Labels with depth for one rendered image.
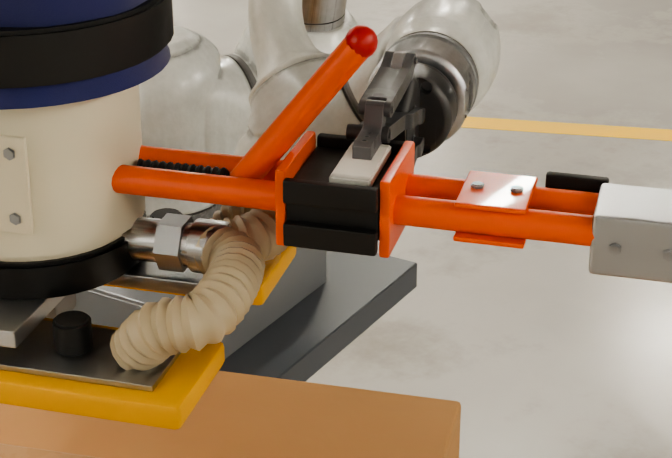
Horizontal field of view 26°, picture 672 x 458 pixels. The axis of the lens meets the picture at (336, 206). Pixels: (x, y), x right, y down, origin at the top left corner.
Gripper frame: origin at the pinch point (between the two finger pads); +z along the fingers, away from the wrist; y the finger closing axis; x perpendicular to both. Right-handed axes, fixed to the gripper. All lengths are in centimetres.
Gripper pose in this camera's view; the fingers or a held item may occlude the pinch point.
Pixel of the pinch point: (360, 194)
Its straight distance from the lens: 105.8
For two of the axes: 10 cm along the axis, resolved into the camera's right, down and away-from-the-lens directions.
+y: 0.0, 9.1, 4.1
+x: -9.7, -1.0, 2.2
